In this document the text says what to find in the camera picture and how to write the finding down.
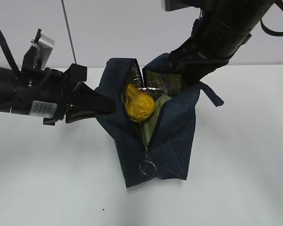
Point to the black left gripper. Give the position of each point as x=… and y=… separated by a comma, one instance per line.
x=51, y=93

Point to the yellow toy squash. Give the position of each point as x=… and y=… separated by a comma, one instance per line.
x=138, y=105

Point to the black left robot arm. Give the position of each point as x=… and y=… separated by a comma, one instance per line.
x=8, y=96

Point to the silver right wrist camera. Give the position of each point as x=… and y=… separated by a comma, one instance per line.
x=172, y=5

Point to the green lidded glass container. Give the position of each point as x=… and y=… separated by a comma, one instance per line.
x=148, y=126

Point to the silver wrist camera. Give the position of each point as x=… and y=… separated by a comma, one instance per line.
x=44, y=46
x=172, y=5

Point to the dark blue insulated lunch bag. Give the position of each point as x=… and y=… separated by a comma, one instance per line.
x=168, y=154

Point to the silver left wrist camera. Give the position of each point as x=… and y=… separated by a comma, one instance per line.
x=44, y=46

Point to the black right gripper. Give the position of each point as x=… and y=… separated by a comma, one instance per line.
x=213, y=42

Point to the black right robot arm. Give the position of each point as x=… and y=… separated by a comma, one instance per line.
x=243, y=11

